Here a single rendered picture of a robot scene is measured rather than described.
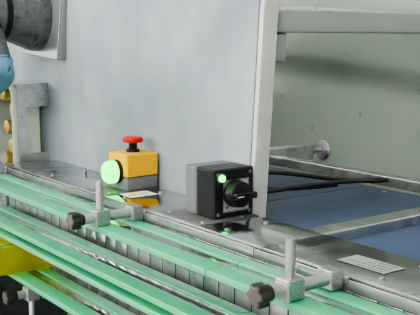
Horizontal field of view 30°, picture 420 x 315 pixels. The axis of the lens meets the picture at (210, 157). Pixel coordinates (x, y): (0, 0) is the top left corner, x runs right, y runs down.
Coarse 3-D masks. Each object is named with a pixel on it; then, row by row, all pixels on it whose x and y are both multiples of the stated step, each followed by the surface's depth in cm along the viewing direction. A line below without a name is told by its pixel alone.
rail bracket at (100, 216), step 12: (96, 192) 127; (96, 204) 127; (132, 204) 131; (72, 216) 124; (84, 216) 125; (96, 216) 126; (108, 216) 127; (120, 216) 129; (132, 216) 130; (72, 228) 124
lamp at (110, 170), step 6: (108, 162) 146; (114, 162) 146; (120, 162) 147; (102, 168) 147; (108, 168) 146; (114, 168) 146; (120, 168) 146; (102, 174) 147; (108, 174) 146; (114, 174) 146; (120, 174) 146; (108, 180) 146; (114, 180) 146; (120, 180) 147
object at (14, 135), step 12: (12, 96) 182; (0, 108) 197; (12, 108) 183; (0, 120) 198; (12, 120) 183; (0, 132) 198; (12, 132) 184; (0, 144) 198; (12, 144) 184; (0, 156) 199
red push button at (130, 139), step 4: (128, 136) 149; (132, 136) 148; (136, 136) 149; (140, 136) 149; (124, 140) 148; (128, 140) 148; (132, 140) 147; (136, 140) 148; (140, 140) 148; (132, 144) 149; (136, 144) 149; (132, 148) 149; (136, 148) 149
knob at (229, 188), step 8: (232, 184) 122; (240, 184) 122; (248, 184) 123; (224, 192) 123; (232, 192) 122; (240, 192) 122; (248, 192) 122; (256, 192) 123; (224, 200) 123; (232, 200) 122; (240, 200) 123; (248, 200) 124
